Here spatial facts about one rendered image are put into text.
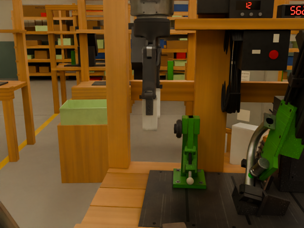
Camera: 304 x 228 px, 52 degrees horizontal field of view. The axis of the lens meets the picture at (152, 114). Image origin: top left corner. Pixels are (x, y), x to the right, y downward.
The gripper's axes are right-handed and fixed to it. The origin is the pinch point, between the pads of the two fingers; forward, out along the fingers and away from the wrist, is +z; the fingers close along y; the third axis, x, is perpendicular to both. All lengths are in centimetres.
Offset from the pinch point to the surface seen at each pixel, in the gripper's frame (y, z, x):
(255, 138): -43, 19, 34
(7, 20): -973, -63, -563
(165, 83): -74, 5, 0
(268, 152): -33, 21, 36
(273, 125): -36, 12, 37
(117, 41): -66, -14, -20
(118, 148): -65, 33, -21
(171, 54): -972, 49, -15
